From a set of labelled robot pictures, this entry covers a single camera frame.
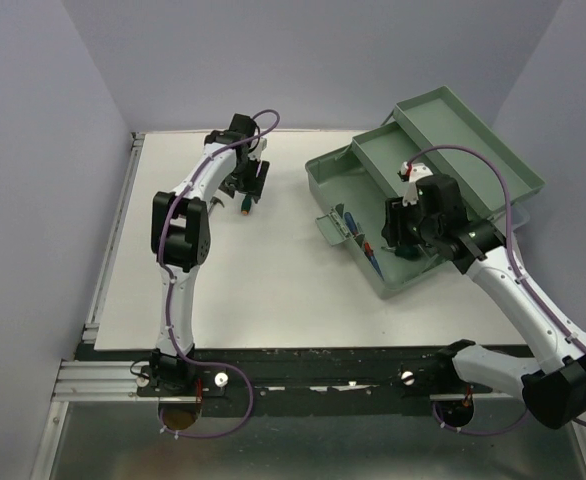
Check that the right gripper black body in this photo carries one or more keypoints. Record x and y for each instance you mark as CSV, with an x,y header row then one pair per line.
x,y
415,227

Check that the aluminium extrusion frame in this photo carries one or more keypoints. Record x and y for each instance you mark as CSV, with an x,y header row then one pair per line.
x,y
97,427

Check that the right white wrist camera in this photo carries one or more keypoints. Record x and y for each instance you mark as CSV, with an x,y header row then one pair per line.
x,y
411,173

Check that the green orange stubby screwdriver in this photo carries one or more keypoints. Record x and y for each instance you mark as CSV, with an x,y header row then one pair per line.
x,y
246,205

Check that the grey translucent tool box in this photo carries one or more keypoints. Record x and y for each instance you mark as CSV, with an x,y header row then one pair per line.
x,y
435,128

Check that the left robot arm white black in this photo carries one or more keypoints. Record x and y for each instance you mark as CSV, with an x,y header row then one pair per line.
x,y
181,239

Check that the black mounting rail base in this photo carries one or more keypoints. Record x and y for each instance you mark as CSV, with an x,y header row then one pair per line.
x,y
278,382

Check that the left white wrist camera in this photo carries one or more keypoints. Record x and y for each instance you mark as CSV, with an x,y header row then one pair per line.
x,y
255,152

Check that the red blue screwdriver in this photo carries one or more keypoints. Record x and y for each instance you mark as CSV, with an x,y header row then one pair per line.
x,y
369,253

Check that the small claw hammer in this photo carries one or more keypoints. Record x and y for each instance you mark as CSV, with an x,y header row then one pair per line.
x,y
218,202

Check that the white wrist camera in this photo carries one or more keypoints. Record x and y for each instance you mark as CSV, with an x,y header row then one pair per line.
x,y
255,152
411,173

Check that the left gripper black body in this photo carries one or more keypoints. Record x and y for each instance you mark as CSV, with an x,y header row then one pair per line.
x,y
242,179

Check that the blue handled screwdriver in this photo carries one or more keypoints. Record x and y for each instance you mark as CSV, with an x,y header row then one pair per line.
x,y
351,224

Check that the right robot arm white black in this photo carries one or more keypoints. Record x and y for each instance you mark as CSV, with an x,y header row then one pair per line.
x,y
552,382

